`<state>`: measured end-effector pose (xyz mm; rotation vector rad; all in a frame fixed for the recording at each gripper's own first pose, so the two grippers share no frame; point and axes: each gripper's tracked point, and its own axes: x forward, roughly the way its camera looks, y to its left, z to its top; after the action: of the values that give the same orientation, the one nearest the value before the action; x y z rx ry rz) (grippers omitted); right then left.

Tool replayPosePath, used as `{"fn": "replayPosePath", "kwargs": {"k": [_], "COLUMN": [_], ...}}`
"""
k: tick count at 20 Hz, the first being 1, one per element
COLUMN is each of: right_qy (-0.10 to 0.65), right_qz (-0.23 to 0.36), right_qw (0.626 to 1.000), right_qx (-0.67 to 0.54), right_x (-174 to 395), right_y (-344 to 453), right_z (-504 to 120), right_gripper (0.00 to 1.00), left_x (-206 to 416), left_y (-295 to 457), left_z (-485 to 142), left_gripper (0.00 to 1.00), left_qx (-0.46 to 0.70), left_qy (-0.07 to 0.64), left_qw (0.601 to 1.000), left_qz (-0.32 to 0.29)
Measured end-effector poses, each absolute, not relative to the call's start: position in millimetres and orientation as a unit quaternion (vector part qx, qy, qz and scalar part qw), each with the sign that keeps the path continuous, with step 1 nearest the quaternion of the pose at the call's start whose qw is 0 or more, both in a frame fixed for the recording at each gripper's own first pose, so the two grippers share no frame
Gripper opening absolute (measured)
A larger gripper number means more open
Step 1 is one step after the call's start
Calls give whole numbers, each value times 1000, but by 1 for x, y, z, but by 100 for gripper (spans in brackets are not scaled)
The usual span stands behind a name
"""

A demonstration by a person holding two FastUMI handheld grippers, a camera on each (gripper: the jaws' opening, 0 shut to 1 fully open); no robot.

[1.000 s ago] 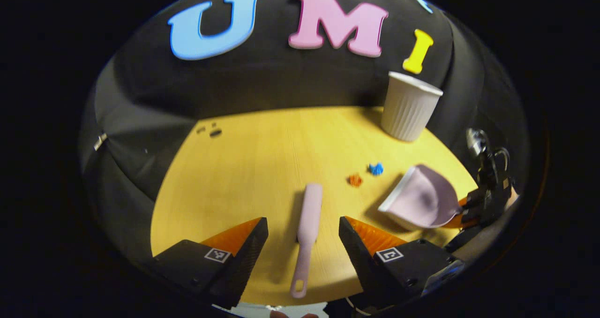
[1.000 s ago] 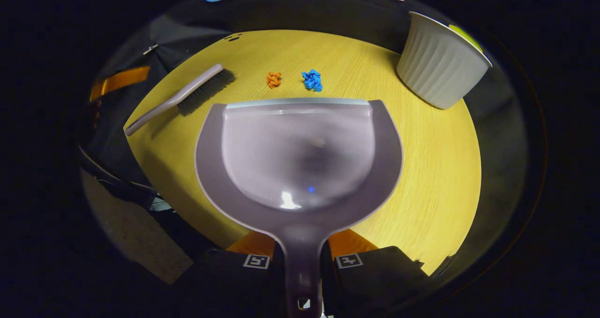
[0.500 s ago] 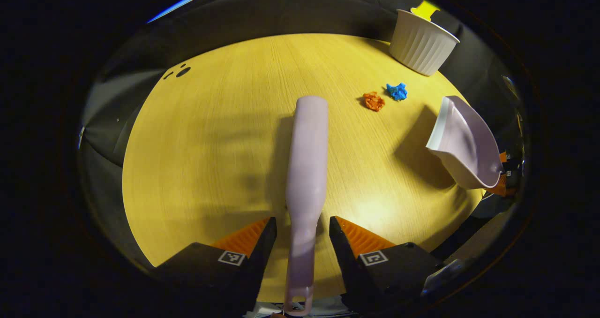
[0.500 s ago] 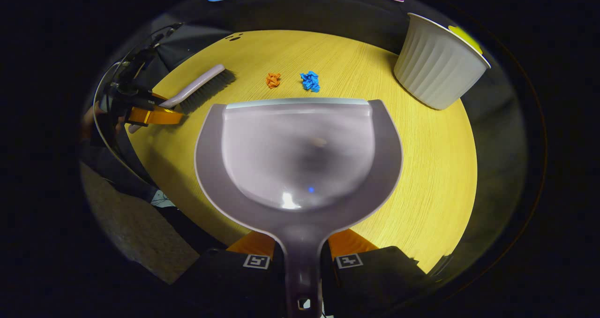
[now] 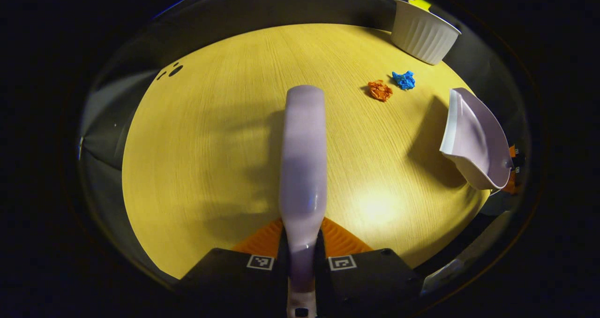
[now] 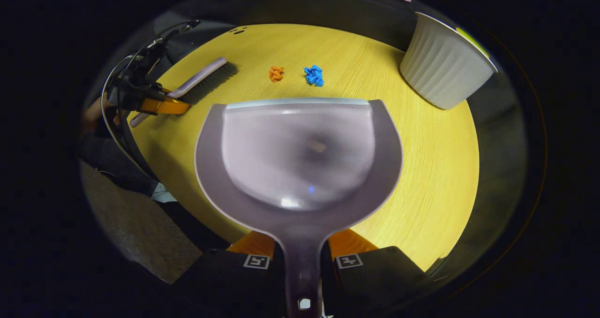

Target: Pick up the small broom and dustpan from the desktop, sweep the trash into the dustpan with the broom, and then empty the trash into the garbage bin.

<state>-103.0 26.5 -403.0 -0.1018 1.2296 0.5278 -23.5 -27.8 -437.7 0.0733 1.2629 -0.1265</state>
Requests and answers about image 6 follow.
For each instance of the lilac small broom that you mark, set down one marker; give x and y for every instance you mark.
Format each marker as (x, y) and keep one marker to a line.
(201, 74)

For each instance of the person's white shoe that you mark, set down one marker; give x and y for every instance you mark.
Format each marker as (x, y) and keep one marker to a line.
(163, 193)

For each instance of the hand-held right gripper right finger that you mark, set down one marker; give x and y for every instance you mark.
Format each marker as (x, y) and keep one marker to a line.
(375, 280)

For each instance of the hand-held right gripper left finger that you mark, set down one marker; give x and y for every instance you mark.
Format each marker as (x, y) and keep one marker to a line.
(234, 280)

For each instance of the white ribbed garbage bin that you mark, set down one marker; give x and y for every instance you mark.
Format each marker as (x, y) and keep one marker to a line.
(440, 64)

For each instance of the person's dark trousers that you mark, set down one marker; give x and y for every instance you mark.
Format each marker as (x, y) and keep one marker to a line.
(117, 163)

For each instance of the orange paper trash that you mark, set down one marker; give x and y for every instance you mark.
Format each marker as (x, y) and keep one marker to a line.
(276, 73)

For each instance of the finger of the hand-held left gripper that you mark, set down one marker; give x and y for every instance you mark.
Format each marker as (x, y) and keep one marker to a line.
(166, 106)
(164, 90)

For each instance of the wooden desktop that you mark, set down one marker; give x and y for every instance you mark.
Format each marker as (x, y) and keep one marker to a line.
(436, 168)

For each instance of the lilac plastic dustpan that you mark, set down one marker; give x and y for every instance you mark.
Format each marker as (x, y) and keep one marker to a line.
(300, 168)

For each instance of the blue paper trash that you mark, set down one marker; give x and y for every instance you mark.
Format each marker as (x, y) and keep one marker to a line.
(314, 75)

